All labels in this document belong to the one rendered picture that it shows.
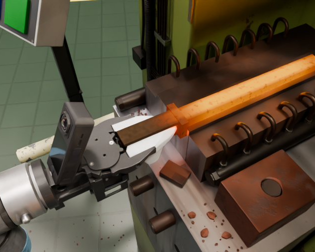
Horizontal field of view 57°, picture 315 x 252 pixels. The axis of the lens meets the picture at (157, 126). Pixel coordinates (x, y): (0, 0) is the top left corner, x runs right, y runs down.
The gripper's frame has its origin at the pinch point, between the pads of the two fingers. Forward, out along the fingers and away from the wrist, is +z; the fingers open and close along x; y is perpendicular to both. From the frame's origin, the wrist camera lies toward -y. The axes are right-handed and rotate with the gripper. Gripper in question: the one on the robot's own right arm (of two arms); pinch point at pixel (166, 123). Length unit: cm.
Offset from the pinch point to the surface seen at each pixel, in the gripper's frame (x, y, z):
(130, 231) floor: -23, 101, -2
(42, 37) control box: -37.6, 3.6, -10.4
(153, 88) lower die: -10.4, 2.6, 3.3
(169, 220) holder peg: 9.4, 12.6, -4.3
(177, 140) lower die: -0.1, 6.1, 2.6
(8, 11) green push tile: -45.8, 0.1, -14.9
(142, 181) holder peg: 1.1, 12.4, -5.0
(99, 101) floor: -108, 100, 16
